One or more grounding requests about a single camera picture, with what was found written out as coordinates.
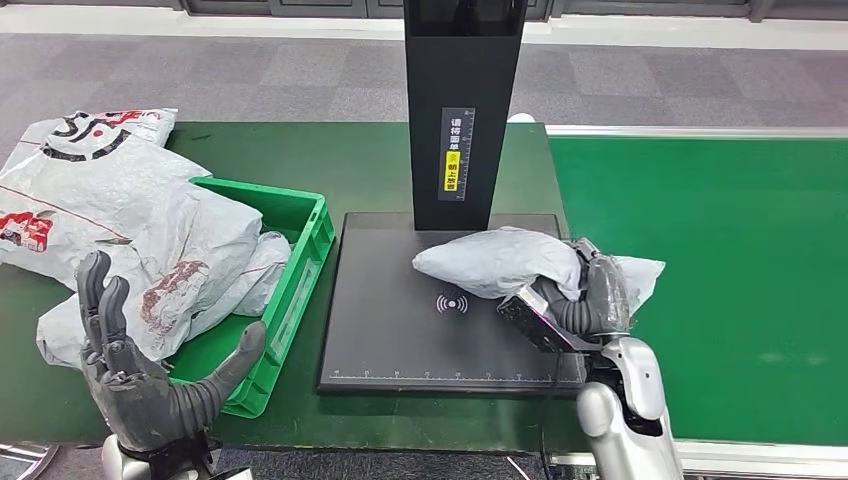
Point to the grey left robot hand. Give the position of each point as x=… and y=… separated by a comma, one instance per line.
x=142, y=411

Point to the grey metal base plate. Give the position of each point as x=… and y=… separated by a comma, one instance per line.
x=23, y=460

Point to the white mailer bag black print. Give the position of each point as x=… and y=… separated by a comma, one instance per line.
x=146, y=122

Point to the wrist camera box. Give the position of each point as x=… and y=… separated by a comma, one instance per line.
x=536, y=324
x=235, y=474

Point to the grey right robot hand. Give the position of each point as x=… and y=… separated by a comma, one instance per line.
x=606, y=298

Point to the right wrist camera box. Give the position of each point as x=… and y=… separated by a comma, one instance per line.
x=536, y=324

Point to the green plastic crate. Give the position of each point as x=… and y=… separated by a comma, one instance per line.
x=298, y=278

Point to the grey parcel bag red line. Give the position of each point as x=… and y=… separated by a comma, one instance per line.
x=272, y=265

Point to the green conveyor belt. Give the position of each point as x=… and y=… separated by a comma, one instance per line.
x=742, y=232

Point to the grey parcel bag maroon print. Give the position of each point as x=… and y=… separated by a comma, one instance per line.
x=199, y=238
x=497, y=258

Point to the black yellow machine label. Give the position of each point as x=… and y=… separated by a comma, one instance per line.
x=457, y=154

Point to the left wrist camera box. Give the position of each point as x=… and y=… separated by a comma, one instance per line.
x=235, y=474

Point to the large white QR-code mailer bag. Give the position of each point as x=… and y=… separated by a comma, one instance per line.
x=79, y=189

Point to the black inbound scanner machine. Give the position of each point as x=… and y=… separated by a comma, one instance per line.
x=457, y=79

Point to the white round knob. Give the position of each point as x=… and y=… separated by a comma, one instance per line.
x=522, y=117

